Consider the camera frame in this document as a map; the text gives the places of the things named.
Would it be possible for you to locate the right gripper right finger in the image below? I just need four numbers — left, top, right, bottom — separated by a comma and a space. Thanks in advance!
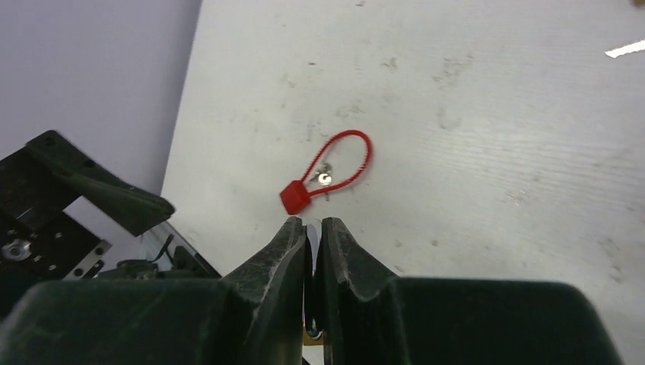
316, 217, 621, 364

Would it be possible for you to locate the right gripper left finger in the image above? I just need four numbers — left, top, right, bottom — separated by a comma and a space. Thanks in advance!
1, 217, 306, 364

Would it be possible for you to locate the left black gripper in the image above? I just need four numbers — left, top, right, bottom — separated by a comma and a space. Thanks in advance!
1, 130, 175, 317

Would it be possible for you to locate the red cable padlock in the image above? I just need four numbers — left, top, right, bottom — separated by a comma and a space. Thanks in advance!
279, 129, 373, 215

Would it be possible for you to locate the long-shackle brass padlock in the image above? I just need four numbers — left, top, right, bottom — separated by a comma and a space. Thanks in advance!
303, 219, 323, 346

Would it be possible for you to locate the large brass padlock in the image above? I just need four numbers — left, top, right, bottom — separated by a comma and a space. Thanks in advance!
605, 39, 645, 59

